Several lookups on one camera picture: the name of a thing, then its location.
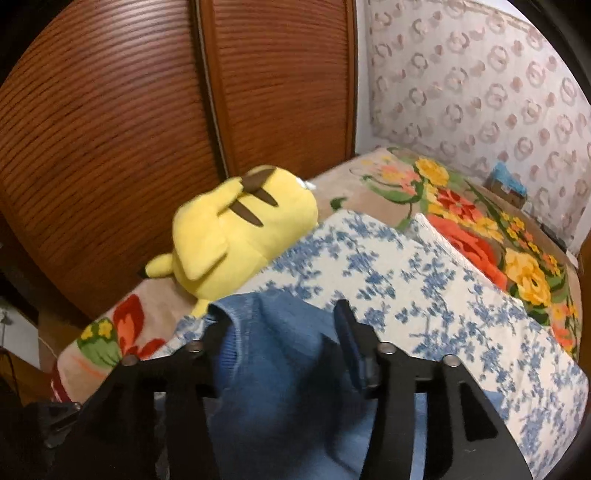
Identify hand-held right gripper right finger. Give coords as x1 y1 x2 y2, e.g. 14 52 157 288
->
333 299 532 480

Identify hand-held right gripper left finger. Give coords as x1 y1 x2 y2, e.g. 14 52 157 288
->
60 318 232 480

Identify blue denim pants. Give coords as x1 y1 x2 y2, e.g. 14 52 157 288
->
205 291 509 480

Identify white quilt with blue flowers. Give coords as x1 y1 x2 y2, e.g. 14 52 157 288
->
152 210 589 480

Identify yellow plush toy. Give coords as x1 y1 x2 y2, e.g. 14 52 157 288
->
141 165 319 319

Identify beige blanket with bright flowers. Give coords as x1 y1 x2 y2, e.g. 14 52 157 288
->
55 147 583 402

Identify small brown box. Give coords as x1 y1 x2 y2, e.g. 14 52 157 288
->
489 180 528 209

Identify small blue object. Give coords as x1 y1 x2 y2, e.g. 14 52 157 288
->
489 161 528 195

